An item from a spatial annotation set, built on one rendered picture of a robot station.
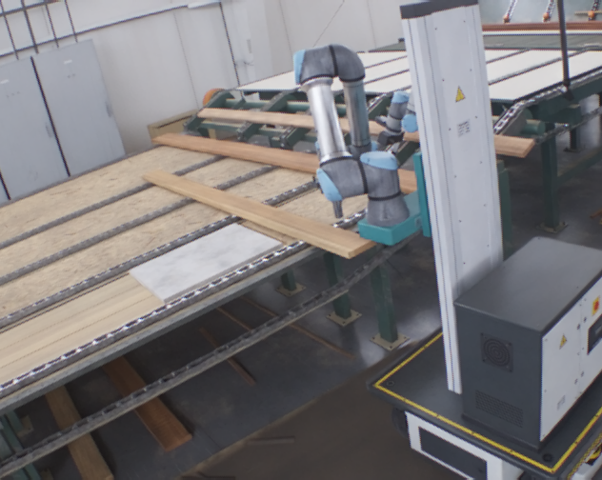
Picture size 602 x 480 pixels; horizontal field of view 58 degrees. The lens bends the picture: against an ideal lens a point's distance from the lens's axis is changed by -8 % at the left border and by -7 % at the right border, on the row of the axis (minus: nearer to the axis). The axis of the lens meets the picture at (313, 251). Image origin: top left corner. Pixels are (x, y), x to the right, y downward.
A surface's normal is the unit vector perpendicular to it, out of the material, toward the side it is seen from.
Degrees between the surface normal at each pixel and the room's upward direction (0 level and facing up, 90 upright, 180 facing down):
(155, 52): 88
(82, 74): 90
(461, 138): 90
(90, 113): 90
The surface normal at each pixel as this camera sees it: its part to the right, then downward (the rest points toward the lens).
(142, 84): 0.64, 0.19
